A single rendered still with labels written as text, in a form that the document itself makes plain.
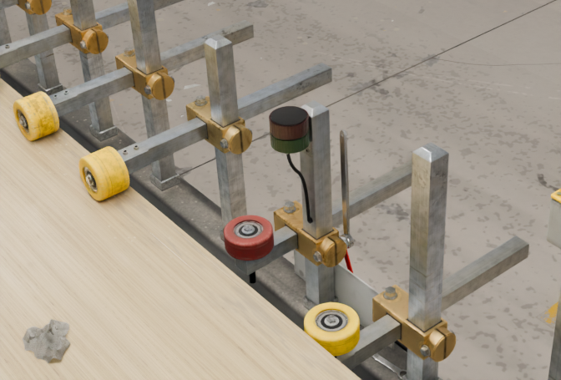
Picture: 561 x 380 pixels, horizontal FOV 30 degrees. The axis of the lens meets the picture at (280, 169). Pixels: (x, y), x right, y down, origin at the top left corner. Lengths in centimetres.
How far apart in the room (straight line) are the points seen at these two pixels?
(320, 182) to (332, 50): 245
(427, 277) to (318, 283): 30
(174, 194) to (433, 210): 81
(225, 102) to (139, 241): 29
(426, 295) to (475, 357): 123
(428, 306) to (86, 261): 54
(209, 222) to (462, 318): 102
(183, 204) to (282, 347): 68
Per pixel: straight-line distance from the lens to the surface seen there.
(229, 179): 189
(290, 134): 156
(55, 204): 182
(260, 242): 166
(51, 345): 154
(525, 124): 366
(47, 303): 162
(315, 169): 164
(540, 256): 309
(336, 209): 180
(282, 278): 191
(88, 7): 220
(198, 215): 207
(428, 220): 146
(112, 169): 176
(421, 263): 152
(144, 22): 197
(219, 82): 178
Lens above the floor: 194
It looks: 35 degrees down
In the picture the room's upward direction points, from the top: 4 degrees counter-clockwise
